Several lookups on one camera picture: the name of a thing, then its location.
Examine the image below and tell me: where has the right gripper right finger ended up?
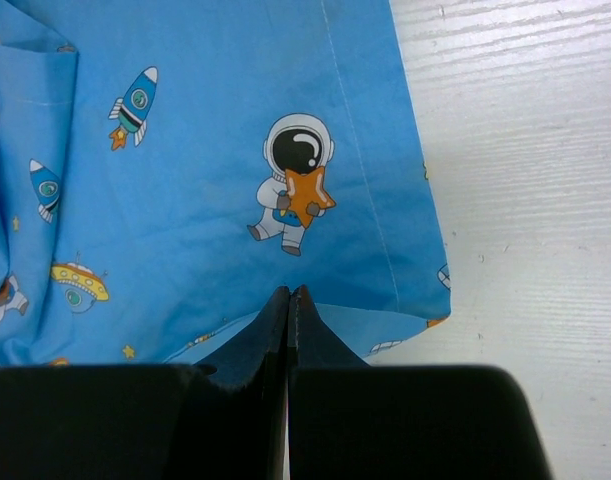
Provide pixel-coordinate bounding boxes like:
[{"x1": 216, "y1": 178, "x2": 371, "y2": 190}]
[{"x1": 286, "y1": 285, "x2": 370, "y2": 479}]

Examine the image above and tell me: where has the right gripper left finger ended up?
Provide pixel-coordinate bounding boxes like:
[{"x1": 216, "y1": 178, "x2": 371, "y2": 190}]
[{"x1": 177, "y1": 287, "x2": 289, "y2": 479}]

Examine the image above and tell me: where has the blue space-print cloth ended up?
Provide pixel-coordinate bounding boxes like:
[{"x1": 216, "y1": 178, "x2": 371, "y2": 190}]
[{"x1": 0, "y1": 1, "x2": 451, "y2": 367}]

